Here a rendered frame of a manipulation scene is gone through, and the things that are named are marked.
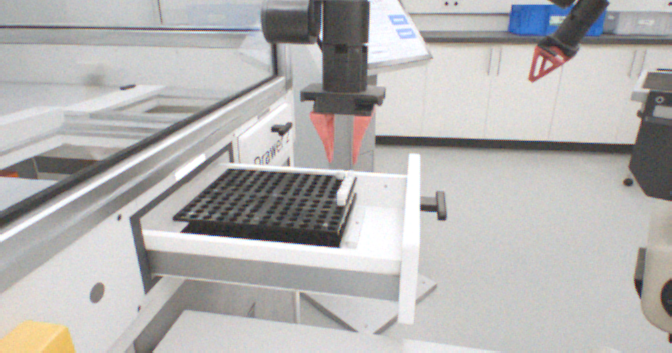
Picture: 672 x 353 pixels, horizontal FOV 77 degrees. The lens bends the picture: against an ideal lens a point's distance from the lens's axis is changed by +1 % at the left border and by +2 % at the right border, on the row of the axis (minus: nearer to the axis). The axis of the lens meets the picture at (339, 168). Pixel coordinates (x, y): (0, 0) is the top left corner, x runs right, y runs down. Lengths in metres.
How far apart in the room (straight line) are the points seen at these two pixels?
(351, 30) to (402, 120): 3.04
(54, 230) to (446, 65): 3.20
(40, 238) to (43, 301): 0.06
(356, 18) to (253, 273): 0.33
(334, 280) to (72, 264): 0.27
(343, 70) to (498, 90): 3.10
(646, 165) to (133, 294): 0.74
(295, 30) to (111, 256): 0.33
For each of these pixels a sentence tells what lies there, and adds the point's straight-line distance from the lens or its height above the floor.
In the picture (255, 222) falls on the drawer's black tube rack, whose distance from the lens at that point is 0.56.
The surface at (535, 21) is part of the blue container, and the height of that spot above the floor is 1.00.
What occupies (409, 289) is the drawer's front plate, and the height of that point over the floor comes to 0.87.
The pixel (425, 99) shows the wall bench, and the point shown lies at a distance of 3.50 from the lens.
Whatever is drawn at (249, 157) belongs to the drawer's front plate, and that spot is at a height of 0.89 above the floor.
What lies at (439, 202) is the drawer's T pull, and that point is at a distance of 0.59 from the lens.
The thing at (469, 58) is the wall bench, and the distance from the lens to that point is 3.49.
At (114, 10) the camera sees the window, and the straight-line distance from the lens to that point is 0.56.
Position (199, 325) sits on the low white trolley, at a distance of 0.63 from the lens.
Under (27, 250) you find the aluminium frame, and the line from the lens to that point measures 0.46.
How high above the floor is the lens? 1.17
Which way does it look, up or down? 22 degrees down
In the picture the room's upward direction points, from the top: straight up
